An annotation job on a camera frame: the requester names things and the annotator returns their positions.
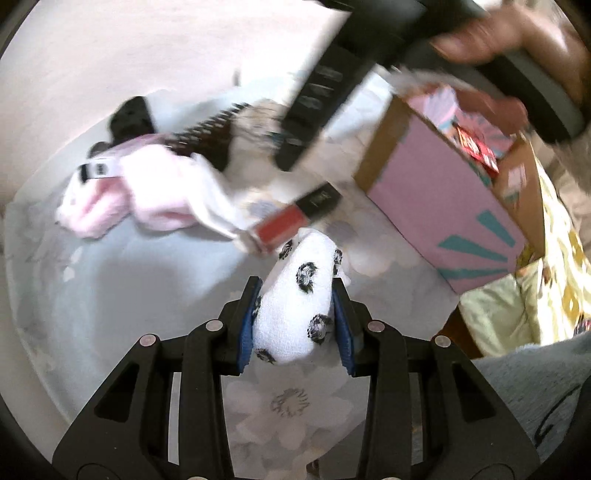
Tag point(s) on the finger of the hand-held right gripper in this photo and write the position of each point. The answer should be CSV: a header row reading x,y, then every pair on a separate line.
x,y
318,101

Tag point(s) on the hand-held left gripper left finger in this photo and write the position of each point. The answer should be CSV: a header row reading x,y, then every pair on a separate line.
x,y
249,332

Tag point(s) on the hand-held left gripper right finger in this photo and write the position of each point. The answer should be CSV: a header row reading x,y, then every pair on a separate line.
x,y
344,332

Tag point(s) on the white sock with black flowers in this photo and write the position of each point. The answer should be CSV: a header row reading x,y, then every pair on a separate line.
x,y
295,295

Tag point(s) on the pink cardboard box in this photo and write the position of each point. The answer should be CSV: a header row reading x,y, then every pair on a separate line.
x,y
429,198

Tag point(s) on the black cream jar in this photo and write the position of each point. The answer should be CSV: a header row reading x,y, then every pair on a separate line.
x,y
131,117

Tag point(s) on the person's right hand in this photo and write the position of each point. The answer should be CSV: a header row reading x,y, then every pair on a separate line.
x,y
531,41

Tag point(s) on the red lip gloss tube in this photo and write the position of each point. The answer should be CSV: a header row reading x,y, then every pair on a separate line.
x,y
281,221

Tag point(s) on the light blue floral cloth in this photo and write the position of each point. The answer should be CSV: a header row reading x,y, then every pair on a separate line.
x,y
138,286

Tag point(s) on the black bristle hair brush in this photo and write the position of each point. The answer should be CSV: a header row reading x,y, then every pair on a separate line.
x,y
203,138

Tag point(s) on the white cloth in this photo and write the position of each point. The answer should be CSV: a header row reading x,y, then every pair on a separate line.
x,y
212,203

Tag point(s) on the red snack packet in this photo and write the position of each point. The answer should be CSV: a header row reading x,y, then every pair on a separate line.
x,y
475,147

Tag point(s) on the pink fluffy cloth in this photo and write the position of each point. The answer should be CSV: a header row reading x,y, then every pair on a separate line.
x,y
147,184

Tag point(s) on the person's grey clothing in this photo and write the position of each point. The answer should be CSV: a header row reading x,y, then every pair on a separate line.
x,y
531,383

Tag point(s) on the yellow patterned cloth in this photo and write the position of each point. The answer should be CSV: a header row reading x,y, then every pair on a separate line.
x,y
554,295

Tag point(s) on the small black white tube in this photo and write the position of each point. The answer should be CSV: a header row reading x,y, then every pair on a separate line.
x,y
99,168

